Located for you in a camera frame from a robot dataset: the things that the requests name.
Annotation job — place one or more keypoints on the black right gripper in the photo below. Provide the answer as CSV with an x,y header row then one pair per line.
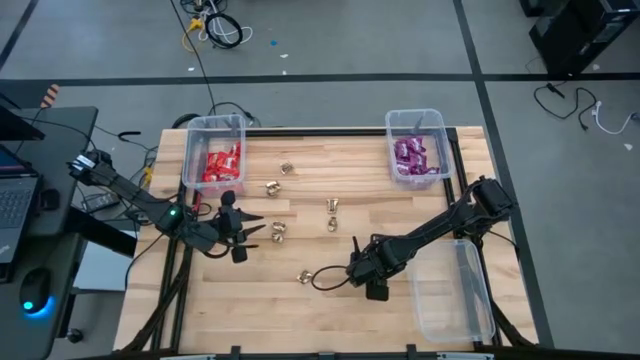
x,y
370,265

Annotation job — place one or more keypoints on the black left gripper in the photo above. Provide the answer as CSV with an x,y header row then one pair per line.
x,y
230,225

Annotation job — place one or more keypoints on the red Skittles packet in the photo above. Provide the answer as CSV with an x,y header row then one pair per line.
x,y
230,175
235,150
212,176
214,160
230,162

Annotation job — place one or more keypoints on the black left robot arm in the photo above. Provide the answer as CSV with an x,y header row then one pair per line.
x,y
130,192

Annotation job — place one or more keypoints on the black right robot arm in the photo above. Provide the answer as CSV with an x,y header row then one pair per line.
x,y
440,225

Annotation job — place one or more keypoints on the small clear plastic bin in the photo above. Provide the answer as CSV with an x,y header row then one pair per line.
x,y
195,150
415,120

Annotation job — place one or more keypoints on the large clear plastic bin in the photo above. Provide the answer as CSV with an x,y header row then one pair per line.
x,y
450,320

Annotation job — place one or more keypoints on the black power adapter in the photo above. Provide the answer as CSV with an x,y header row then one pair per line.
x,y
100,201

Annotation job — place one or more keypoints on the white panel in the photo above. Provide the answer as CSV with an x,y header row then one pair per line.
x,y
102,265

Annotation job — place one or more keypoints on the black caster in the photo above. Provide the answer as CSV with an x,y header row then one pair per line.
x,y
75,335

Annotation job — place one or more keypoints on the black desk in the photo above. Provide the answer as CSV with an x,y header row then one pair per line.
x,y
60,135

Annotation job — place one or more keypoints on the black computer mouse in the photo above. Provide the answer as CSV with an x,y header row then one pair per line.
x,y
34,290

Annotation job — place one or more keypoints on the grey laptop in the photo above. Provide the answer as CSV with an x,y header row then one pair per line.
x,y
15,200

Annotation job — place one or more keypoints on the orange striped marker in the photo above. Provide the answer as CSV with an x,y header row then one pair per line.
x,y
50,95

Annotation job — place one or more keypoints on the black monitor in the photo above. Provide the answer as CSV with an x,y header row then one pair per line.
x,y
15,127

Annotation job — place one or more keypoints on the black computer tower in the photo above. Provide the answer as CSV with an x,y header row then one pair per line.
x,y
580,35

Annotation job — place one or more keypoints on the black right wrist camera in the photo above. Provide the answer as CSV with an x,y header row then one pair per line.
x,y
377,290

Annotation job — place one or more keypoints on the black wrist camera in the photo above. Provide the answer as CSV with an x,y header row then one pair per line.
x,y
377,290
239,254

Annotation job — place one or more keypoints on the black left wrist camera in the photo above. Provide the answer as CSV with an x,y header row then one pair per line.
x,y
239,254

